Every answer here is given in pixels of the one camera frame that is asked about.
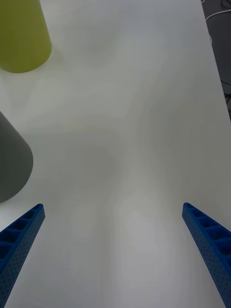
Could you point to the yellow-green plastic waste bin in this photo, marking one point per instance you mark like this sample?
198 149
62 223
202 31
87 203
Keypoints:
21 38

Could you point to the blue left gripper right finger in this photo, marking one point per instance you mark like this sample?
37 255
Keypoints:
214 245

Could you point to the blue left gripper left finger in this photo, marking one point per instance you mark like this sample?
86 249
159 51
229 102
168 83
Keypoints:
19 243

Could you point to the grey plastic waste bin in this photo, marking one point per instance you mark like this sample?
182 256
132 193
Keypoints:
12 163

